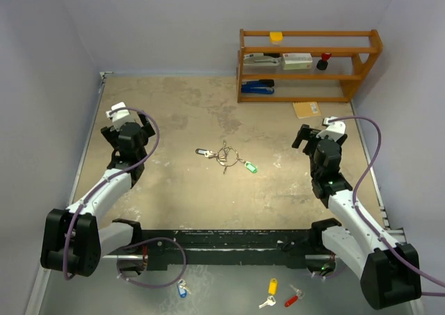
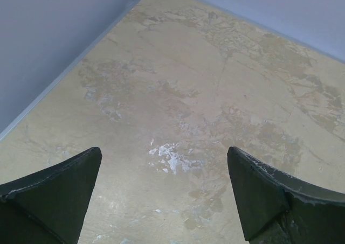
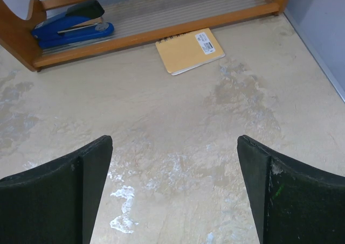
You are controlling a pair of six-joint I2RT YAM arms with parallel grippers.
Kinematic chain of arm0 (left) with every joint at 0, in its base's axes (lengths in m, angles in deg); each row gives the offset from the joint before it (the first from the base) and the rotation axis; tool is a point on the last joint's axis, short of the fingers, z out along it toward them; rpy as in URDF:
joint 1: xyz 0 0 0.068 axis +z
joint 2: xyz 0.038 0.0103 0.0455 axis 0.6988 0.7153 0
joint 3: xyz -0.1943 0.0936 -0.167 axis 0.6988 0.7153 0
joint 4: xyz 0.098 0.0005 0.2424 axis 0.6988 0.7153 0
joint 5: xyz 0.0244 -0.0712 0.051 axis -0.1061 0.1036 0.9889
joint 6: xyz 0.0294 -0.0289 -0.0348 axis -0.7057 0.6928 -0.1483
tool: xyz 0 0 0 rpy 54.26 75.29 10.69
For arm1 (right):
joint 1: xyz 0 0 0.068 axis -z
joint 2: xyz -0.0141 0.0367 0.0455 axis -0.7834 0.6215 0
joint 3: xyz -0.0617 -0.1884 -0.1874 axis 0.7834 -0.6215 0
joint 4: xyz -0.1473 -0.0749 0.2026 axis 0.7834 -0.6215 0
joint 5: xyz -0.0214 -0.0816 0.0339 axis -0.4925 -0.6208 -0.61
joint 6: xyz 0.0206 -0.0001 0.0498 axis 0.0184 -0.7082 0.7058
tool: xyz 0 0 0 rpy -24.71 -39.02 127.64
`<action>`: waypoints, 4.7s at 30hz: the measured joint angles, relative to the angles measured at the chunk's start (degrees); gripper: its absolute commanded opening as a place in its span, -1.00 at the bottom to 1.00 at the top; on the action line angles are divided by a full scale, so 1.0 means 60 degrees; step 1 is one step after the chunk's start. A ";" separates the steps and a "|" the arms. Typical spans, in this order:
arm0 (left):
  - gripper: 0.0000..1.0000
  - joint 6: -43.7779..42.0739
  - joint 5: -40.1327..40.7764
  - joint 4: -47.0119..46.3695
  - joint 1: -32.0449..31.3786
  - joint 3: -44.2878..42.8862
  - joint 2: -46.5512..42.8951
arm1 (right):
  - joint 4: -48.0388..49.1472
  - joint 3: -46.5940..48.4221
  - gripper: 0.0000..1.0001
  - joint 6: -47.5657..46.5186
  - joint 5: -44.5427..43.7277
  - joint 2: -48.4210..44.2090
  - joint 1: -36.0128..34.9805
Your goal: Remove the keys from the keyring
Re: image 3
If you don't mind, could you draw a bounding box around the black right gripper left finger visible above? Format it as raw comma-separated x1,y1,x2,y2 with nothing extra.
1,135,113,243

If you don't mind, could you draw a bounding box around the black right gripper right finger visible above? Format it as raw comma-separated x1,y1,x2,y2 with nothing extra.
237,135,344,243

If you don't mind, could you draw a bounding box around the wooden three-tier shelf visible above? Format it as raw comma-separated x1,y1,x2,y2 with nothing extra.
1,0,288,71

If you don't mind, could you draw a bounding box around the blue stapler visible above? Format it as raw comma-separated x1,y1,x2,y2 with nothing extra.
31,0,114,49

